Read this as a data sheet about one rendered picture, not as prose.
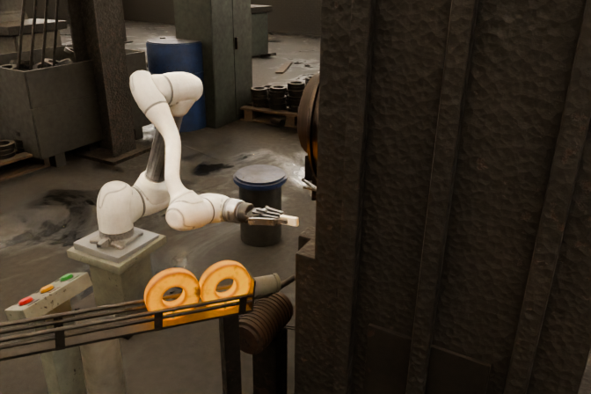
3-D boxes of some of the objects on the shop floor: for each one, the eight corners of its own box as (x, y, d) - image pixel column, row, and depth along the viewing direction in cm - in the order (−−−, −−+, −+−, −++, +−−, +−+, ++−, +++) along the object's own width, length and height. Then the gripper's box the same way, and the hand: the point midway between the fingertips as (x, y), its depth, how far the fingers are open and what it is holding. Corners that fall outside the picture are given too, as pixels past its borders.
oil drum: (222, 121, 556) (217, 37, 522) (186, 136, 507) (178, 44, 474) (178, 113, 582) (172, 32, 549) (141, 127, 534) (131, 40, 500)
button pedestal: (116, 412, 194) (93, 273, 171) (62, 463, 175) (28, 313, 152) (86, 397, 201) (62, 261, 178) (32, 442, 182) (-5, 297, 159)
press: (195, 54, 965) (185, -109, 863) (239, 47, 1049) (234, -102, 947) (248, 63, 885) (244, -115, 784) (291, 54, 970) (292, -107, 868)
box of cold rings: (91, 120, 556) (80, 38, 524) (154, 134, 513) (145, 45, 480) (-22, 152, 458) (-46, 54, 426) (43, 173, 414) (22, 65, 382)
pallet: (367, 114, 586) (369, 76, 569) (344, 134, 517) (346, 91, 500) (273, 103, 630) (272, 68, 614) (240, 120, 562) (238, 80, 545)
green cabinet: (182, 122, 550) (171, -27, 494) (221, 108, 607) (215, -28, 551) (218, 129, 529) (210, -26, 473) (255, 113, 586) (252, -27, 530)
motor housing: (295, 411, 196) (295, 293, 176) (264, 455, 178) (261, 330, 158) (266, 397, 202) (264, 282, 182) (233, 440, 184) (227, 317, 164)
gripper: (251, 214, 197) (307, 223, 186) (232, 228, 187) (288, 239, 175) (250, 196, 195) (305, 205, 183) (229, 209, 184) (288, 219, 173)
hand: (288, 220), depth 181 cm, fingers closed
